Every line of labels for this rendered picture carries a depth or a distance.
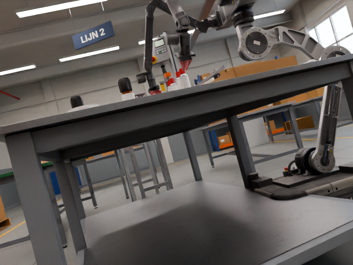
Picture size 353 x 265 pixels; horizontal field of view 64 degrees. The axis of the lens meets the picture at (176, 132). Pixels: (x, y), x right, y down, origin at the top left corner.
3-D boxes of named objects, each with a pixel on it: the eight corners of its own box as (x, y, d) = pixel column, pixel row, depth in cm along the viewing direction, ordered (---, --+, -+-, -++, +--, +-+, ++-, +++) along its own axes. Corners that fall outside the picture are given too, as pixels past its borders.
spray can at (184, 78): (185, 104, 168) (176, 70, 169) (193, 102, 170) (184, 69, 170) (187, 102, 163) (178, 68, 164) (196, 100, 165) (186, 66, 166)
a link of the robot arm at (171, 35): (187, 17, 147) (185, 25, 156) (165, 18, 146) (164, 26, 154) (190, 39, 146) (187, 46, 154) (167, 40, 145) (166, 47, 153)
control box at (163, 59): (155, 68, 227) (148, 45, 228) (174, 61, 223) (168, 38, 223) (150, 65, 218) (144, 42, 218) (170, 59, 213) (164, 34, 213)
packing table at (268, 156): (209, 167, 555) (198, 129, 557) (247, 156, 565) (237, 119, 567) (252, 180, 337) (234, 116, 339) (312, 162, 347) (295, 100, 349)
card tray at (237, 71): (200, 99, 122) (198, 90, 122) (251, 87, 130) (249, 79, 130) (236, 79, 93) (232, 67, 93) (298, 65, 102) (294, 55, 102)
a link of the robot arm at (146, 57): (155, 6, 191) (153, 8, 201) (146, 5, 190) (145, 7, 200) (152, 71, 203) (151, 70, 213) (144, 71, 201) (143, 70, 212)
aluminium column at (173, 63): (184, 118, 216) (161, 34, 218) (189, 117, 218) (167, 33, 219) (186, 117, 212) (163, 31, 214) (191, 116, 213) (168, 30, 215)
